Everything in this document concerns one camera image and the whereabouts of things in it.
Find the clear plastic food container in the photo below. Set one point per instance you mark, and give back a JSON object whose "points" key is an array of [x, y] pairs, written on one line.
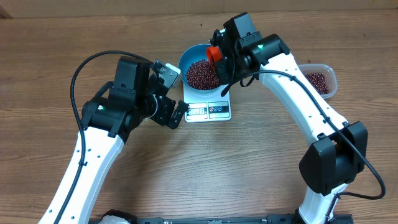
{"points": [[328, 72]]}

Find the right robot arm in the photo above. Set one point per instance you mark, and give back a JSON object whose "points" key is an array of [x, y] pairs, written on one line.
{"points": [[336, 148]]}

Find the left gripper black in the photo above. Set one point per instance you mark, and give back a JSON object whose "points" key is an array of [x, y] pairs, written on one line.
{"points": [[168, 106]]}

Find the red beans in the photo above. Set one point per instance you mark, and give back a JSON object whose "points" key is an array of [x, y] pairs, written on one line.
{"points": [[318, 81]]}

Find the red measuring scoop blue handle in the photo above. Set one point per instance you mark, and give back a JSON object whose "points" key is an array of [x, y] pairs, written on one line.
{"points": [[213, 55]]}

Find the white digital kitchen scale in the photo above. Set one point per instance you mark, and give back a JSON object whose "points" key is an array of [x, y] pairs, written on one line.
{"points": [[206, 105]]}

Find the blue metal bowl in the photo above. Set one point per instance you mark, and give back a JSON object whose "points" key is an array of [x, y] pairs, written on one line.
{"points": [[194, 54]]}

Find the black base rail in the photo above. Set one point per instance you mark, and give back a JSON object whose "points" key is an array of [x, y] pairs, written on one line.
{"points": [[117, 216]]}

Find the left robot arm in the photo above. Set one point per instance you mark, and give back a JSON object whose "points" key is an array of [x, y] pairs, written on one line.
{"points": [[138, 92]]}

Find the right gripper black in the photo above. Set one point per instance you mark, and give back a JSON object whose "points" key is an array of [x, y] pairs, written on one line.
{"points": [[224, 69]]}

